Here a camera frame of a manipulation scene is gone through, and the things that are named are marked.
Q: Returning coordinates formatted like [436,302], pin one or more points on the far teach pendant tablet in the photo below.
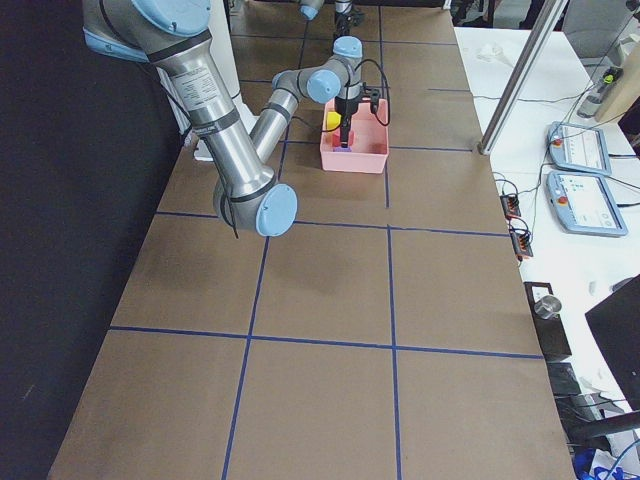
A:
[578,148]

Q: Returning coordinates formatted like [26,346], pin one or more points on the teach pendant tablet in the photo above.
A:
[578,148]
[584,205]

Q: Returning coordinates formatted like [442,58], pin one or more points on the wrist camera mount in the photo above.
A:
[371,95]

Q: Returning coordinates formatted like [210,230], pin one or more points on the aluminium frame post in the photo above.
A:
[536,41]

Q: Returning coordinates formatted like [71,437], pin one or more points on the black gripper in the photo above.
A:
[345,107]
[342,23]

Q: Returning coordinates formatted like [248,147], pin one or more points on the red foam block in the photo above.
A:
[342,141]

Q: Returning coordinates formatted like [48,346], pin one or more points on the pink plastic bin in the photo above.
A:
[370,148]

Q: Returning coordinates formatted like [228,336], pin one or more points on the yellow foam block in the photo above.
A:
[333,120]

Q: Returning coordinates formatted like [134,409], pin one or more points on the white mounting pillar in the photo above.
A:
[222,52]

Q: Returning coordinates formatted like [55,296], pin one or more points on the metal cup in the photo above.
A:
[547,307]

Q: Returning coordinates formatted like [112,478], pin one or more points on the near teach pendant tablet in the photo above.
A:
[584,205]

